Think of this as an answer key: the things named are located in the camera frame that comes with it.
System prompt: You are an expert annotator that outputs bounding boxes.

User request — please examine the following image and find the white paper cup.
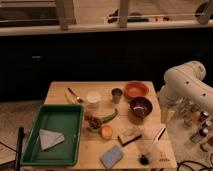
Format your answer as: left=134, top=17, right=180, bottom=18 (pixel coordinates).
left=86, top=91, right=101, bottom=108

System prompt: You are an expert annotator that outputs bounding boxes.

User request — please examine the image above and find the grey folded cloth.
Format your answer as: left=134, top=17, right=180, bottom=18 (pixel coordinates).
left=39, top=129, right=65, bottom=150

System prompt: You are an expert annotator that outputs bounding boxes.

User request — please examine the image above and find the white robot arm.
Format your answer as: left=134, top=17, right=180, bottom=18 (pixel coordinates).
left=158, top=61, right=213, bottom=114

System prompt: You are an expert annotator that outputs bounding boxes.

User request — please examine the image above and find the blue sponge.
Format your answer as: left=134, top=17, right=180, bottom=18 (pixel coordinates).
left=100, top=145, right=124, bottom=169

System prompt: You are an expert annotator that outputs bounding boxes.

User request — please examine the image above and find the orange bowl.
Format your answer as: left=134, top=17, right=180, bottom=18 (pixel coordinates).
left=124, top=81, right=149, bottom=99

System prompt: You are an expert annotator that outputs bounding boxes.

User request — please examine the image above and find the orange round fruit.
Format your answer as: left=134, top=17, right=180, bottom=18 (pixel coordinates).
left=100, top=125, right=113, bottom=140

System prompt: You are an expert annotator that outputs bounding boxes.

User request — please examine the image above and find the wooden board eraser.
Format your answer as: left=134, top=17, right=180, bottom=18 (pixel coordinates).
left=118, top=127, right=142, bottom=146

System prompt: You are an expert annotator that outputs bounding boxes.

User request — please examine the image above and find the green plastic tray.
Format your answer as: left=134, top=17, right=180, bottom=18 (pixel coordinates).
left=21, top=105, right=83, bottom=166

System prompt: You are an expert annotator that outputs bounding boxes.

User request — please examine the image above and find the wooden table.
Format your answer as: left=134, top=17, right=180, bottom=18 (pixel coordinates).
left=45, top=81, right=177, bottom=171

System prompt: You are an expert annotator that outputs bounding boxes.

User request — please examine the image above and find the metal spoon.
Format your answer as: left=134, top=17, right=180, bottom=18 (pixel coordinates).
left=67, top=88, right=84, bottom=103

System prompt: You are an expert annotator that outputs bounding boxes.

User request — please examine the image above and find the black cable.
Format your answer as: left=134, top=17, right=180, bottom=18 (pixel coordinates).
left=176, top=160, right=213, bottom=171

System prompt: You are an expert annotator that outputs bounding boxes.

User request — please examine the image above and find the green chili pepper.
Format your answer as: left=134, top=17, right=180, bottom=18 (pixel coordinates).
left=100, top=109, right=118, bottom=123

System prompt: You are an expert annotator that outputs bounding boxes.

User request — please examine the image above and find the small metal cup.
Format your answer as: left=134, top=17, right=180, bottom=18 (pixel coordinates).
left=111, top=88, right=123, bottom=104

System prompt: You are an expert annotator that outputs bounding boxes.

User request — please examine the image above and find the dark maroon bowl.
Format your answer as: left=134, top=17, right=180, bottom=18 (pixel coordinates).
left=129, top=97, right=153, bottom=118

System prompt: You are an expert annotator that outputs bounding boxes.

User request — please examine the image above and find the yellow banana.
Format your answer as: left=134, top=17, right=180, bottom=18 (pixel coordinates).
left=64, top=91, right=77, bottom=104

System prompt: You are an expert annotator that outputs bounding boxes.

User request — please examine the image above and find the brown grape bunch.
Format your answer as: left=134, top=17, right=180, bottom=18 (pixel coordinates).
left=85, top=115, right=102, bottom=129

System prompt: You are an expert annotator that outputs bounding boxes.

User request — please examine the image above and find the black stand pole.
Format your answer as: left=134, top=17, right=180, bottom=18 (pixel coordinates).
left=14, top=127, right=25, bottom=171

